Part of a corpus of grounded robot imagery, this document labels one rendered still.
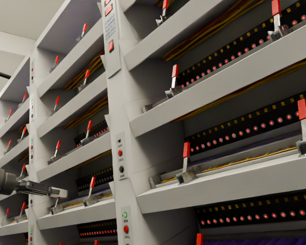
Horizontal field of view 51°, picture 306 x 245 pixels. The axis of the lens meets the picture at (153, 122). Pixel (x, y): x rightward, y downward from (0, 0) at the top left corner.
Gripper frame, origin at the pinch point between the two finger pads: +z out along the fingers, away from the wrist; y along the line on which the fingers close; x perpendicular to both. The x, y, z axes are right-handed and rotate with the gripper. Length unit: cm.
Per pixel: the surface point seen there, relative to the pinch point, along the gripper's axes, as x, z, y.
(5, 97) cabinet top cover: 69, -13, -81
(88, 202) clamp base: -7.0, -0.4, 27.6
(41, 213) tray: -5.9, 0.5, -15.7
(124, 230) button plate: -16, 0, 49
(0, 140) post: 43, -9, -86
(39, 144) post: 22.5, -5.7, -15.9
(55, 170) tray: 7.6, -3.3, 2.7
